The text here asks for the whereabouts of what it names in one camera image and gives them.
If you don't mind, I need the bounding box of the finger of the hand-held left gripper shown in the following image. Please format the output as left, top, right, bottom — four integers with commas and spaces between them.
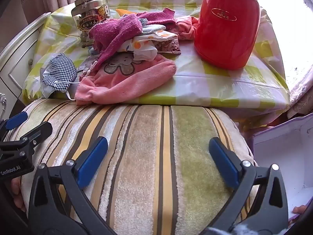
0, 111, 28, 137
0, 122, 53, 163

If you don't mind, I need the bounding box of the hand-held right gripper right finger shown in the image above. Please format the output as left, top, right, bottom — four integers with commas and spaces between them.
201, 137, 289, 235

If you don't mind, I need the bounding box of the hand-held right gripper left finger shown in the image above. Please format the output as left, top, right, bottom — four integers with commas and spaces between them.
28, 136, 118, 235

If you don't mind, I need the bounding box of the white cardboard box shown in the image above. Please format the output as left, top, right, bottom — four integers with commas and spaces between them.
252, 114, 313, 222

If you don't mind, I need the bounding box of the white fruit print cloth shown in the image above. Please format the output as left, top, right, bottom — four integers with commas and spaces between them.
117, 29, 179, 60

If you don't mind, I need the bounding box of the person's left hand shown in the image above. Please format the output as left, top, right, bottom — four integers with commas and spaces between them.
11, 176, 26, 212

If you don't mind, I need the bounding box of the white dresser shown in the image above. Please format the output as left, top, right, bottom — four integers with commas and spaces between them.
0, 12, 52, 103

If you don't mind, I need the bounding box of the black white checked face mask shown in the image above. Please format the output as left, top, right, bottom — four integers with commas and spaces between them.
40, 52, 78, 101

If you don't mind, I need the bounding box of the green checked plastic tablecloth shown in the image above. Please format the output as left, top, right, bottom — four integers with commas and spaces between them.
22, 0, 290, 108

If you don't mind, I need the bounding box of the pink plush towel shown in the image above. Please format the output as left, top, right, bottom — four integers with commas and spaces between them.
75, 54, 177, 105

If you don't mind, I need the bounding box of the clear jar with metal lid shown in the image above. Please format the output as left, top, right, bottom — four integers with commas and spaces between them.
71, 0, 110, 42

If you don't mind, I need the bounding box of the pink floral cloth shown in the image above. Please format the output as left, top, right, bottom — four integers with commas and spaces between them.
155, 38, 181, 55

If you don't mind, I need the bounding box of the magenta fuzzy sock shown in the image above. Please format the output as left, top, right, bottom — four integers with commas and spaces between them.
89, 13, 143, 70
137, 8, 176, 30

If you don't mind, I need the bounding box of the red thermos flask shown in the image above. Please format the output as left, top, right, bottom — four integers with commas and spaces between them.
194, 0, 262, 70

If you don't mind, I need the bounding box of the pink cloth scrunchie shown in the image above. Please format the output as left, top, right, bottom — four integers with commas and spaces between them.
176, 15, 200, 41

